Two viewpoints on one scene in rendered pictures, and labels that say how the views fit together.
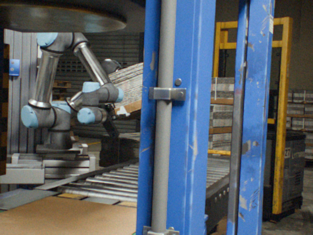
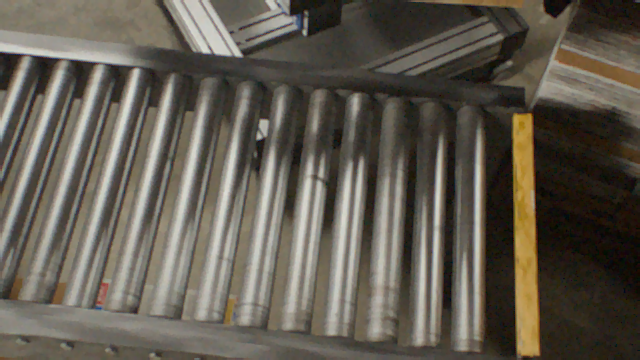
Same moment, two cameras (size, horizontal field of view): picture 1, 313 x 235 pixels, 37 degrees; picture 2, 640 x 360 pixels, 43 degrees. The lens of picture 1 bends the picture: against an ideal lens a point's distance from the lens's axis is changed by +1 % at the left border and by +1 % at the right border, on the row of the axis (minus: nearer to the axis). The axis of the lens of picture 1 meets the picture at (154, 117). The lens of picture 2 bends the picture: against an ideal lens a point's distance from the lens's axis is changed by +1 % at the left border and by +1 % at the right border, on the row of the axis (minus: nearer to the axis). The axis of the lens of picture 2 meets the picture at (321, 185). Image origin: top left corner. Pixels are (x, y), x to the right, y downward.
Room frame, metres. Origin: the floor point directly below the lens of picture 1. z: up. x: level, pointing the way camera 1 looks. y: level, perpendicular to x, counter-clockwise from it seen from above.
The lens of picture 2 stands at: (2.15, -0.84, 1.94)
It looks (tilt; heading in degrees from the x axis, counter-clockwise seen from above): 59 degrees down; 71
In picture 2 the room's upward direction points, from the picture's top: 5 degrees clockwise
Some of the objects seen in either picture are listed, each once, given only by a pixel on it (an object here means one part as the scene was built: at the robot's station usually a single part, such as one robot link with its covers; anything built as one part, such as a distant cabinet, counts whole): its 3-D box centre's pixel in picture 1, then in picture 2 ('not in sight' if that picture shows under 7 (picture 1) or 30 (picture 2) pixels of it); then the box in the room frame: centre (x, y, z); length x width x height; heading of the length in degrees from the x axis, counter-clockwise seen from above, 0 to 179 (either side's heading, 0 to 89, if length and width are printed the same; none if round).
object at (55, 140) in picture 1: (58, 137); not in sight; (2.48, 0.51, 0.87); 0.15 x 0.15 x 0.10
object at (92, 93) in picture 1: (93, 94); not in sight; (2.13, 0.28, 1.11); 0.11 x 0.08 x 0.11; 139
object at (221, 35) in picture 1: (217, 111); not in sight; (4.63, -0.63, 0.97); 0.09 x 0.09 x 1.75; 51
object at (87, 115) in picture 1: (89, 115); not in sight; (2.12, 0.30, 1.01); 0.11 x 0.08 x 0.09; 158
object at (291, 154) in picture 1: (261, 170); not in sight; (4.71, -1.11, 0.40); 0.69 x 0.55 x 0.80; 51
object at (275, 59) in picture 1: (250, 82); not in sight; (4.44, -0.89, 1.27); 0.57 x 0.01 x 0.65; 51
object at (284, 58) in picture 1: (280, 116); not in sight; (4.22, -1.14, 0.97); 0.09 x 0.09 x 1.75; 51
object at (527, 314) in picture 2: (215, 152); (525, 226); (2.66, -0.36, 0.81); 0.43 x 0.03 x 0.02; 69
